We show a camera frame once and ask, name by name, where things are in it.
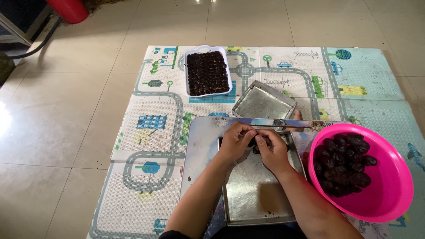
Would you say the person's left hand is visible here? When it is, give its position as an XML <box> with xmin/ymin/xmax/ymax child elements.
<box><xmin>218</xmin><ymin>120</ymin><xmax>258</xmax><ymax>163</ymax></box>

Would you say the person's right hand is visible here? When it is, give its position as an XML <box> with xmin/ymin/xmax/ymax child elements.
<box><xmin>254</xmin><ymin>129</ymin><xmax>293</xmax><ymax>174</ymax></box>

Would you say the single dark fruit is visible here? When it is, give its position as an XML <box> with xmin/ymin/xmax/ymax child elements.
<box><xmin>247</xmin><ymin>135</ymin><xmax>263</xmax><ymax>155</ymax></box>

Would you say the square metal baking tray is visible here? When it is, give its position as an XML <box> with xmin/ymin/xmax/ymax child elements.
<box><xmin>217</xmin><ymin>130</ymin><xmax>307</xmax><ymax>227</ymax></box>
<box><xmin>231</xmin><ymin>80</ymin><xmax>298</xmax><ymax>131</ymax></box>

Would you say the printed low folding table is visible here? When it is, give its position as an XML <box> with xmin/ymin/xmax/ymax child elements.
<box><xmin>179</xmin><ymin>116</ymin><xmax>392</xmax><ymax>239</ymax></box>

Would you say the person's foot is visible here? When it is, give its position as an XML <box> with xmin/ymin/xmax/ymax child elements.
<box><xmin>286</xmin><ymin>110</ymin><xmax>304</xmax><ymax>132</ymax></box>

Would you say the batch of dark pieces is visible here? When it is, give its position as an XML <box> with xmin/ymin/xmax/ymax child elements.
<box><xmin>187</xmin><ymin>51</ymin><xmax>230</xmax><ymax>96</ymax></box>

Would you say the white plastic tray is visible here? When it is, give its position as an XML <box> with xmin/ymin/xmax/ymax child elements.
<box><xmin>183</xmin><ymin>45</ymin><xmax>233</xmax><ymax>98</ymax></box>

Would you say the person's black clothing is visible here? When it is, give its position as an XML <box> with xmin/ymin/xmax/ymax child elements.
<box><xmin>159</xmin><ymin>223</ymin><xmax>307</xmax><ymax>239</ymax></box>

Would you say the heap of dark fruits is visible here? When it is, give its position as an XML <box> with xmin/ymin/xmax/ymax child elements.
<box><xmin>313</xmin><ymin>133</ymin><xmax>378</xmax><ymax>198</ymax></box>

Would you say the road print play mat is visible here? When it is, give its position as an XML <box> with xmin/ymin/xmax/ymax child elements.
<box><xmin>87</xmin><ymin>45</ymin><xmax>425</xmax><ymax>239</ymax></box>

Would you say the pink plastic bowl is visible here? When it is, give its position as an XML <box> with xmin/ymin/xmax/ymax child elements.
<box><xmin>307</xmin><ymin>123</ymin><xmax>414</xmax><ymax>223</ymax></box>

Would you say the brown fibre broom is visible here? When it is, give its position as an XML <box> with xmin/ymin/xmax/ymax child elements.
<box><xmin>81</xmin><ymin>0</ymin><xmax>127</xmax><ymax>12</ymax></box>

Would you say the red cylinder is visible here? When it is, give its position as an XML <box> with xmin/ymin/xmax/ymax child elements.
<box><xmin>45</xmin><ymin>0</ymin><xmax>89</xmax><ymax>24</ymax></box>

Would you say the metal framed cabinet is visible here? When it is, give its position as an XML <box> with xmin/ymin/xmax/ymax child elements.
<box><xmin>0</xmin><ymin>0</ymin><xmax>55</xmax><ymax>47</ymax></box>

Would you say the green round object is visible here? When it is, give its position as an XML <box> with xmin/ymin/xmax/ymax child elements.
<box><xmin>0</xmin><ymin>51</ymin><xmax>16</xmax><ymax>85</ymax></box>

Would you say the black hose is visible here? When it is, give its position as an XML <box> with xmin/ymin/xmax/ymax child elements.
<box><xmin>0</xmin><ymin>17</ymin><xmax>64</xmax><ymax>61</ymax></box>

